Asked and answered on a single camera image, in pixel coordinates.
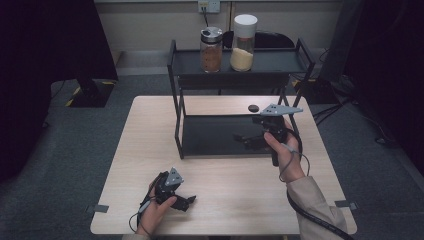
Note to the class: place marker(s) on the person's left hand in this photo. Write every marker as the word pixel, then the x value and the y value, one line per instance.
pixel 155 215

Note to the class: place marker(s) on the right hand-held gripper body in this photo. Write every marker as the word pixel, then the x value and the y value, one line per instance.
pixel 275 125

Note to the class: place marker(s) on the black stand base yellow tape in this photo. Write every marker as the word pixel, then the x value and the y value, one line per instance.
pixel 91 95
pixel 316 91

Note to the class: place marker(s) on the black metal two-tier rack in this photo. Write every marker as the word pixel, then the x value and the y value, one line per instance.
pixel 216 135

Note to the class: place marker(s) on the silver lid spice jar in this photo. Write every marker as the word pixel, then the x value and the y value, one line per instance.
pixel 211 53

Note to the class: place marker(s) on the black round table grommet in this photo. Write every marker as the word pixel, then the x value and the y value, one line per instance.
pixel 253 108

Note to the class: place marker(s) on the grey upright panel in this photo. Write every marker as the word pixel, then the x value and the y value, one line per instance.
pixel 343 40

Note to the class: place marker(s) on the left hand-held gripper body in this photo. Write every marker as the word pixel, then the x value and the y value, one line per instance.
pixel 166 190

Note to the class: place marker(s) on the dark curtain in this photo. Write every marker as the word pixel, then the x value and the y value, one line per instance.
pixel 40 66
pixel 396 66

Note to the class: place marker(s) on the black chair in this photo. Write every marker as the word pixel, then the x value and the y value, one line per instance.
pixel 273 40

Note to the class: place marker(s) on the white wall outlet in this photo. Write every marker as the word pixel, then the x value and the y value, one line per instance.
pixel 209 6

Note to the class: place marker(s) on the grey tape strip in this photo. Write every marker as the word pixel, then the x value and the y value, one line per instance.
pixel 346 204
pixel 98 208

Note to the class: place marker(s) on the person's right hand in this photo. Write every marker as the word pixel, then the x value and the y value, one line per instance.
pixel 289 163

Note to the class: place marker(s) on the white lid glass jar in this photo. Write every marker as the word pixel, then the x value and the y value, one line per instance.
pixel 243 46

